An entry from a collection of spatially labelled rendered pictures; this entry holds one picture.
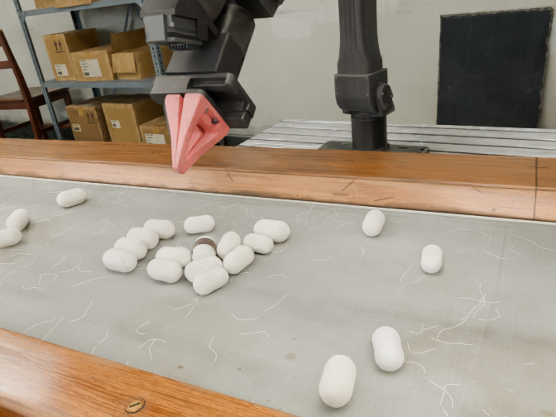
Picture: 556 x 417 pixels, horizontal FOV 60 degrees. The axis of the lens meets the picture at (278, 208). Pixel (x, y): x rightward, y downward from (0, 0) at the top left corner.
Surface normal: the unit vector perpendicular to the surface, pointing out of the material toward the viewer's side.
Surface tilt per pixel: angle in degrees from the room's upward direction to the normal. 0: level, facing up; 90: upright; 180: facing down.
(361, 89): 89
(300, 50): 90
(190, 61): 40
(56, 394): 0
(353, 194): 45
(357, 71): 89
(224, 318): 0
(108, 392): 0
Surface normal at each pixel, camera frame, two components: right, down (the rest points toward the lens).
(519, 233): -0.12, -0.90
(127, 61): -0.60, 0.25
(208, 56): -0.37, -0.41
